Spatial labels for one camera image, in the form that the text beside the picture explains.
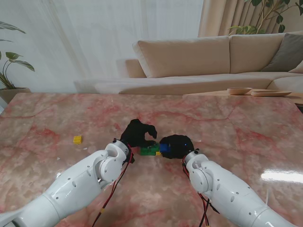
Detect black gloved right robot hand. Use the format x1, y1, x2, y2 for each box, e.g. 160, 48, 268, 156
159, 134, 196, 160

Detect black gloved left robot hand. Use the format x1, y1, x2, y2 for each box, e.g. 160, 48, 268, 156
120, 118, 158, 148

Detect wooden bowl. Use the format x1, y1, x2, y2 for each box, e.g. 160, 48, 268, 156
227, 87, 253, 96

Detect beige sofa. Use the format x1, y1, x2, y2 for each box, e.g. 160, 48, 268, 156
74, 30, 303, 96

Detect shallow wooden plate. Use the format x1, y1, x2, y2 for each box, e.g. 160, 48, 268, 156
250, 89, 292, 97

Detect white sheer curtain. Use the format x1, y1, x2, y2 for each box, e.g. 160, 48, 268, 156
0, 0, 204, 93

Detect beige plant pot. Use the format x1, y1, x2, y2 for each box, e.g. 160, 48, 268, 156
0, 87, 31, 105

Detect beige curtain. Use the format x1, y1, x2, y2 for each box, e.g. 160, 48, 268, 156
197, 0, 303, 38

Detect beige sofa cushion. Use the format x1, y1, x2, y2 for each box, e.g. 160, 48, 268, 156
288, 61, 303, 74

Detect grey sofa cushion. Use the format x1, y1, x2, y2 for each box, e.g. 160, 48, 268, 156
261, 33, 303, 73

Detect large-leaf green potted plant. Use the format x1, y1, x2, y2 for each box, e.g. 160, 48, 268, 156
0, 21, 36, 90

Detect tall green branching houseplant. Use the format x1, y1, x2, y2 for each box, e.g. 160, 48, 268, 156
228, 0, 303, 36

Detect left wrist red black cables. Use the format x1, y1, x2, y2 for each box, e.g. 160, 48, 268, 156
91, 144, 136, 227

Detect wrist red black cables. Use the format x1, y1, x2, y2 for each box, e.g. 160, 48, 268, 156
181, 157, 221, 227
91, 144, 136, 227

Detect right wrist red black cables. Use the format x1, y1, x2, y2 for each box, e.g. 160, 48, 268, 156
181, 157, 221, 227

